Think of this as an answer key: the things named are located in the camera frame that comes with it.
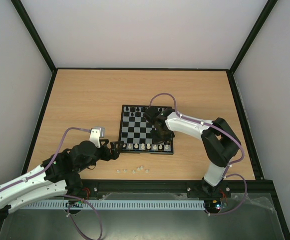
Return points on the clear plastic sheet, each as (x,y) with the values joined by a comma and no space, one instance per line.
(261,200)

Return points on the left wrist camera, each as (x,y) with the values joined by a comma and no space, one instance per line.
(96,134)

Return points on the black frame post back left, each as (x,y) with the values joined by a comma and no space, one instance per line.
(20,9)

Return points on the black silver chess board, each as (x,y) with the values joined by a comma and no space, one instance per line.
(136,130)

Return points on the black front frame rail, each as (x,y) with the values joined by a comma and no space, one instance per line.
(193,188)

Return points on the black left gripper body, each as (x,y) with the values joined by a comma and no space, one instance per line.
(106,156)

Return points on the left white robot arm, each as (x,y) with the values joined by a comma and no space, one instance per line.
(56,176)

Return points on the black frame post back right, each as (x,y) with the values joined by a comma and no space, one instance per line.
(266,11)

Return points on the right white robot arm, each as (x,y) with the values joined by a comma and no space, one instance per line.
(220,142)

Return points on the black frame post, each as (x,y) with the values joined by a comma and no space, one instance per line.
(20,9)
(266,11)

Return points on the black frame rail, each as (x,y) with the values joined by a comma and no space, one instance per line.
(193,188)
(250,146)
(39,122)

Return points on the black right frame rail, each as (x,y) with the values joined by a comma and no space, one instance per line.
(250,146)

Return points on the black left frame rail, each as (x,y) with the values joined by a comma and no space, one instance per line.
(39,122)

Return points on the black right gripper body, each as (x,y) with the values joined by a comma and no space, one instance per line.
(161,132)

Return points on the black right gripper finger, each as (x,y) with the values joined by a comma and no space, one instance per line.
(168,138)
(156,138)

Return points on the white slotted cable duct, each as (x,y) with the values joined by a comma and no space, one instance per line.
(56,204)

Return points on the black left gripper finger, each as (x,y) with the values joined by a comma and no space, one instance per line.
(104,143)
(116,148)

